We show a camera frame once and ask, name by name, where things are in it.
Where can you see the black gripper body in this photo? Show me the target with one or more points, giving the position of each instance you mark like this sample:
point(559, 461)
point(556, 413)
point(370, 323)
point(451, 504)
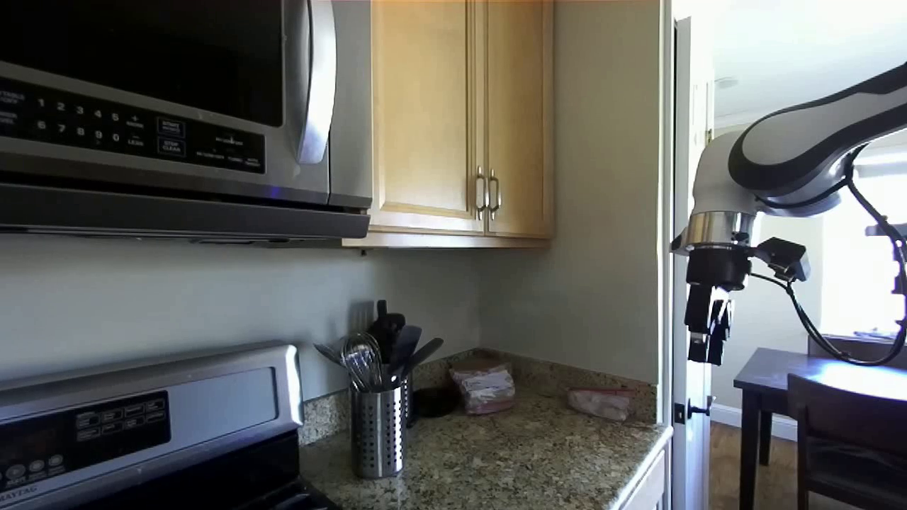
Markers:
point(709, 269)

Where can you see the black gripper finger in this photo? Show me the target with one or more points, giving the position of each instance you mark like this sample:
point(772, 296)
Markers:
point(699, 345)
point(718, 328)

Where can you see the left wooden cabinet door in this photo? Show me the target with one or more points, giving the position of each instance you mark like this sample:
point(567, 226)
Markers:
point(420, 113)

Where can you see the dark wooden table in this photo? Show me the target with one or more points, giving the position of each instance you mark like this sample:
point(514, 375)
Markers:
point(763, 382)

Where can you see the pink sponge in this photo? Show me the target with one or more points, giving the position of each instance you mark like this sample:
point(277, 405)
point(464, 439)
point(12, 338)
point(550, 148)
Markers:
point(603, 402)

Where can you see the dark wooden chair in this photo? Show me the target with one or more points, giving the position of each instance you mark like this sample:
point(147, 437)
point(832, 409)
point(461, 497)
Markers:
point(851, 444)

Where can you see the plastic bag of items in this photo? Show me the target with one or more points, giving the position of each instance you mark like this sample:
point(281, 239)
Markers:
point(485, 389)

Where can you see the small black pan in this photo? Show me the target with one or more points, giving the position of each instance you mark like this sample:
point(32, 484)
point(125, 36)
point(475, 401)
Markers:
point(436, 402)

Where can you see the black spatula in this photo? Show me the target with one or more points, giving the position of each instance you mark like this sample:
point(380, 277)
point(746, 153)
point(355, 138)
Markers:
point(403, 345)

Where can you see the rear perforated utensil holder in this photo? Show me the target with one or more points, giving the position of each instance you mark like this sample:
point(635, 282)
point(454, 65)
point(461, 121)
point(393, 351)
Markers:
point(406, 401)

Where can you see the perforated utensil holder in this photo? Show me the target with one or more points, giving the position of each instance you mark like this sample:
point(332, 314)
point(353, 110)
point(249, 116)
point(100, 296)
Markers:
point(406, 401)
point(379, 433)

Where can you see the front perforated utensil holder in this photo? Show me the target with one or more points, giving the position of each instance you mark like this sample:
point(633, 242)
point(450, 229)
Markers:
point(379, 433)

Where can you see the metal whisk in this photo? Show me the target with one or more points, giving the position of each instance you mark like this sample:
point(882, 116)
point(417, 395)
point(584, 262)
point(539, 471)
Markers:
point(361, 367)

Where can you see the stainless steel microwave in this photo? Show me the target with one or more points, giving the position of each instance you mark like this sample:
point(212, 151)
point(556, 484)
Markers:
point(199, 119)

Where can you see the stainless steel stove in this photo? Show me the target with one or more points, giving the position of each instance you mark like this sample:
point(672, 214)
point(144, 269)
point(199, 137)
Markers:
point(188, 430)

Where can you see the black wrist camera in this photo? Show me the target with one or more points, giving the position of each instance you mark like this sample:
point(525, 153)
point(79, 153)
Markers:
point(783, 257)

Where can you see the right metal door handle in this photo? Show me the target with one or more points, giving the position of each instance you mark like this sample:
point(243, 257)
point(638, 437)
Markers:
point(494, 192)

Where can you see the metal door handle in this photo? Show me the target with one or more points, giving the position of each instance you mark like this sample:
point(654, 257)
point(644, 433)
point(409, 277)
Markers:
point(480, 189)
point(494, 192)

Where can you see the left metal door handle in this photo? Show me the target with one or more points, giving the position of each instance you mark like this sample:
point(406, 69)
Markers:
point(480, 189)

